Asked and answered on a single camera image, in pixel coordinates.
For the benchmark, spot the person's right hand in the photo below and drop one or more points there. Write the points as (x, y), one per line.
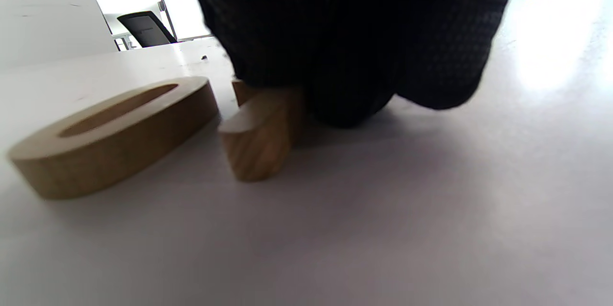
(359, 33)

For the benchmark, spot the straight hooked wooden number block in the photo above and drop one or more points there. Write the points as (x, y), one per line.
(261, 138)

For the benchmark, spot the black mesh office chair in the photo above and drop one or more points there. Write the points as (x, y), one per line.
(146, 28)

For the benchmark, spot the white partition panel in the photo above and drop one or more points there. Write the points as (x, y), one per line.
(43, 9)

